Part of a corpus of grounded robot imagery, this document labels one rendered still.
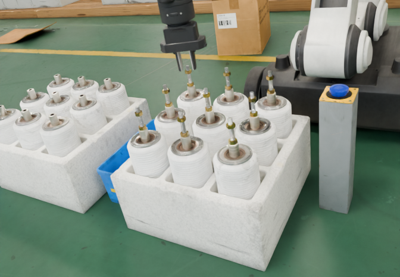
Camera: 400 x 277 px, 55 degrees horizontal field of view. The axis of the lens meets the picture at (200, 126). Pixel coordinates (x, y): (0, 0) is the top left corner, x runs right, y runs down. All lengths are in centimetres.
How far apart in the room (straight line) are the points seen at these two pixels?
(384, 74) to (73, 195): 96
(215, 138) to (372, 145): 55
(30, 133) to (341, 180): 86
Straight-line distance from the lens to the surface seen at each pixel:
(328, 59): 106
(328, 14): 110
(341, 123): 89
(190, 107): 106
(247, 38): 203
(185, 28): 100
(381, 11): 145
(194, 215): 88
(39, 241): 117
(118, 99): 126
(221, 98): 105
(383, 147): 129
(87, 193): 117
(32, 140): 122
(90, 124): 119
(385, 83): 122
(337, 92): 87
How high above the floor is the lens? 71
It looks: 30 degrees down
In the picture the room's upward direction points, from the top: 10 degrees counter-clockwise
